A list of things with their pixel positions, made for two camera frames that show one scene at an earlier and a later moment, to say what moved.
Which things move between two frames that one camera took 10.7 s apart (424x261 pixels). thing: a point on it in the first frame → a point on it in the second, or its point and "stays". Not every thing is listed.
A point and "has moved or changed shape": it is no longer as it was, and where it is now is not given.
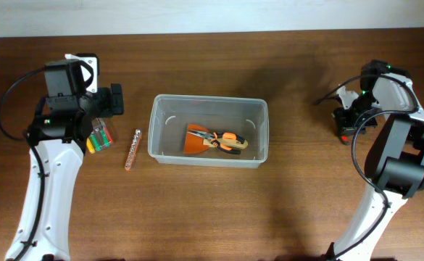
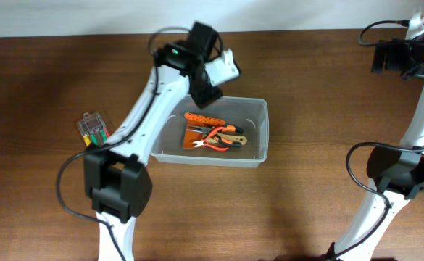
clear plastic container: (169, 116) stays
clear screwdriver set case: (100, 137) stays
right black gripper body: (359, 117) → (409, 60)
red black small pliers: (344, 139) → (204, 142)
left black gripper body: (104, 104) → (205, 93)
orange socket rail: (133, 150) has moved or changed shape
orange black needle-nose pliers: (215, 136) → (228, 128)
